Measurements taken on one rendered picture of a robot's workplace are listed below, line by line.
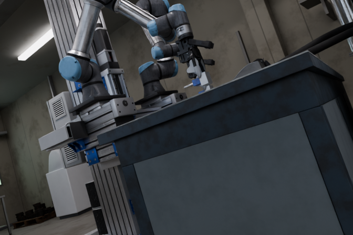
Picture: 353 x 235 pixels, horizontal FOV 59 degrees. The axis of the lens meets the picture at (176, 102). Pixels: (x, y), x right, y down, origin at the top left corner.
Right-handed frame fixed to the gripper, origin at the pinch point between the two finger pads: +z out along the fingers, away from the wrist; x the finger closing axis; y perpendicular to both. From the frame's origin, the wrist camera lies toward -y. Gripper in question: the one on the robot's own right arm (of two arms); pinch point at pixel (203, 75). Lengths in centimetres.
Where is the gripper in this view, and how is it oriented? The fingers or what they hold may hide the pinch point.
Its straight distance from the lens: 143.1
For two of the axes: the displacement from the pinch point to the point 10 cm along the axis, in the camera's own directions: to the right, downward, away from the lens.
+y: -8.1, 3.2, 4.8
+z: 3.0, 9.5, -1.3
